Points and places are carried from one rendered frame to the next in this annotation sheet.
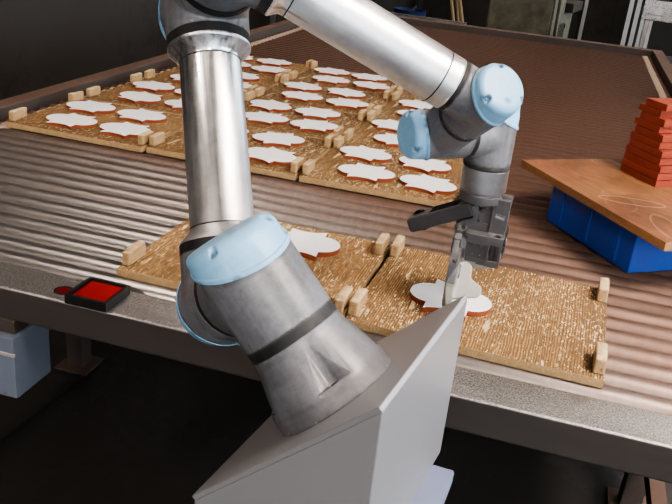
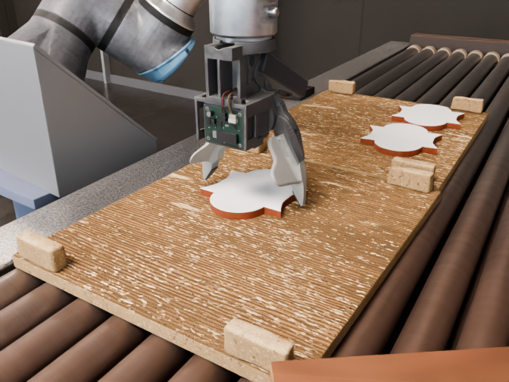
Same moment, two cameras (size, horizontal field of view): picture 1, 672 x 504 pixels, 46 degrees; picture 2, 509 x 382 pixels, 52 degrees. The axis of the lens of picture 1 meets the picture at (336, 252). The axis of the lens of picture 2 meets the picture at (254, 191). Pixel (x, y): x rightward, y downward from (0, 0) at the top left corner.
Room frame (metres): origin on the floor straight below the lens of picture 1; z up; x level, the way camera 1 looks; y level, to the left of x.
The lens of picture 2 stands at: (1.41, -0.80, 1.24)
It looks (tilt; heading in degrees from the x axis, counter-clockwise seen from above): 25 degrees down; 106
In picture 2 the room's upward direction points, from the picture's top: straight up
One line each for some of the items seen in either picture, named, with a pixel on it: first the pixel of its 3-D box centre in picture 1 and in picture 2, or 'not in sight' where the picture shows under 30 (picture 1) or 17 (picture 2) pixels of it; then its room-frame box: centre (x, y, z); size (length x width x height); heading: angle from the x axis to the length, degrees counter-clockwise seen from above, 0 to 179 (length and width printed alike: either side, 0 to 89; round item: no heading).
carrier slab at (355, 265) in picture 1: (263, 258); (368, 129); (1.36, 0.13, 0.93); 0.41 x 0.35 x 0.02; 75
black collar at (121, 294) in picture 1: (97, 293); (293, 91); (1.16, 0.38, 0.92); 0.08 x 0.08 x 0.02; 76
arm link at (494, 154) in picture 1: (490, 132); not in sight; (1.23, -0.22, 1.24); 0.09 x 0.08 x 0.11; 116
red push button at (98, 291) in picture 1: (97, 294); not in sight; (1.16, 0.38, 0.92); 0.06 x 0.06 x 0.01; 76
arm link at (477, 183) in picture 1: (484, 179); (246, 18); (1.24, -0.23, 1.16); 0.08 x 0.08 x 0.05
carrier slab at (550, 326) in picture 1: (484, 306); (250, 225); (1.25, -0.27, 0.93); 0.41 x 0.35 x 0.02; 74
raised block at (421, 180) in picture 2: (397, 245); (410, 178); (1.43, -0.12, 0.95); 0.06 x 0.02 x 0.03; 164
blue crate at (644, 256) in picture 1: (644, 221); not in sight; (1.67, -0.67, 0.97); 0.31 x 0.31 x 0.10; 21
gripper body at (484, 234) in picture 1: (480, 226); (241, 91); (1.23, -0.23, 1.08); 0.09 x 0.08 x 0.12; 74
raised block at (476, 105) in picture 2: not in sight; (467, 104); (1.54, 0.29, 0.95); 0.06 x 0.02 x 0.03; 165
